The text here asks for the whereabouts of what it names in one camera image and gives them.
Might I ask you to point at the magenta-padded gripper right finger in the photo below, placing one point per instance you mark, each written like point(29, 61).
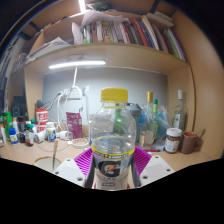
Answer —
point(142, 160)

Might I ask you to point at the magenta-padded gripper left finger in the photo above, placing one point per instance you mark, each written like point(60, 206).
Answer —
point(81, 162)

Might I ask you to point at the clear yellow-capped drink bottle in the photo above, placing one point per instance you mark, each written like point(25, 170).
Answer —
point(113, 146)

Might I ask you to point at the wooden stirring stick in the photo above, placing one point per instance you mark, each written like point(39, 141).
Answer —
point(54, 153)

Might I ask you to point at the white power adapter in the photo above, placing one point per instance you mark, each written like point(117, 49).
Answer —
point(65, 135)

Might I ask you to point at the brown spread jar white lid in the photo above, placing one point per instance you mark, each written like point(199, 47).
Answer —
point(173, 141)

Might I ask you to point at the magenta carton box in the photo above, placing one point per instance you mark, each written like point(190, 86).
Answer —
point(74, 125)

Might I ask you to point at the white pill bottle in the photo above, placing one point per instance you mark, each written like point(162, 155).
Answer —
point(50, 133)

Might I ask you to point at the blue plastic bag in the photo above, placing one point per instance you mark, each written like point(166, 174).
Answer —
point(163, 121)

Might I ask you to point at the grey shaker bottle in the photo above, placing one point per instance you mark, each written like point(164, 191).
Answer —
point(137, 116)

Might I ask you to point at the brown mug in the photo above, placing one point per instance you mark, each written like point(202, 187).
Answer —
point(187, 142)

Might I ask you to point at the dark bottle green cap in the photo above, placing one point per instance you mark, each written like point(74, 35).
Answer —
point(29, 136)

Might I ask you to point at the clear glass bottle white cap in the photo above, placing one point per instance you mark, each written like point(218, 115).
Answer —
point(180, 115)

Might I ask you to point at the red and white container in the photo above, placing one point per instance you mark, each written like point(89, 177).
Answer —
point(42, 118)

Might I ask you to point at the white LED light bar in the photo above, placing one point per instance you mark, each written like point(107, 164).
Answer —
point(76, 64)

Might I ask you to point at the wooden shelf unit with books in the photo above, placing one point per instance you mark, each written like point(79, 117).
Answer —
point(133, 56)

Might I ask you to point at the ceiling light strip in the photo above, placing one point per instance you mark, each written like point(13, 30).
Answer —
point(82, 6)

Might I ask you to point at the white wall power outlet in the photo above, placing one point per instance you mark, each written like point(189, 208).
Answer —
point(75, 93)

